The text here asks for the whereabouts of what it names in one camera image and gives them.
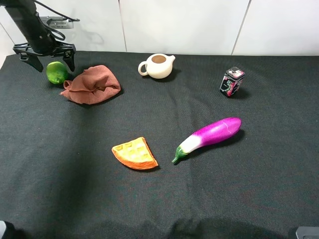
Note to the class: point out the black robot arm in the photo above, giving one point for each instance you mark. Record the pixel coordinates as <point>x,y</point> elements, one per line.
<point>25,16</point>

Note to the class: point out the orange waffle slice toy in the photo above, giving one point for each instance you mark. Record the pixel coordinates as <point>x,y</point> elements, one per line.
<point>135,154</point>

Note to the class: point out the black tablecloth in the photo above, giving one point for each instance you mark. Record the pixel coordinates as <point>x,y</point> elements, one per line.
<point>60,180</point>

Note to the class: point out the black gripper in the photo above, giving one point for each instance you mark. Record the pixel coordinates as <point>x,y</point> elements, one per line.
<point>45,45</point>

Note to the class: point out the crumpled brown cloth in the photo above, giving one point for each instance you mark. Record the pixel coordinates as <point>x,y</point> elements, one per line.
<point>95,85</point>

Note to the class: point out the grey robot base corner right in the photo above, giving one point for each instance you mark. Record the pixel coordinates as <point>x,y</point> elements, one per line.
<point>304,233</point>

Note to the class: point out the grey robot base corner left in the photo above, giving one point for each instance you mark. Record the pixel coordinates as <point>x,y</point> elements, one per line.
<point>7,230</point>

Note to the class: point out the cream ceramic teapot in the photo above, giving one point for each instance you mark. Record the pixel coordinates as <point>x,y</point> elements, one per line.
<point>157,66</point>

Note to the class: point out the black floral tin box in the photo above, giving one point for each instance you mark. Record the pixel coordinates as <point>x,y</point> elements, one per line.
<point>231,81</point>

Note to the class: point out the green lime fruit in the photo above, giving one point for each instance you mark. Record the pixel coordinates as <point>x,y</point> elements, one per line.
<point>57,72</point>

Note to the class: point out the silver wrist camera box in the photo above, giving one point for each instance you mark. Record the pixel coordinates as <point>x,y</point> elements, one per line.
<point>57,22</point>

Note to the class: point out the purple toy eggplant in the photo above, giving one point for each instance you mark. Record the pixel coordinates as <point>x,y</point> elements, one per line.
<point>211,134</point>

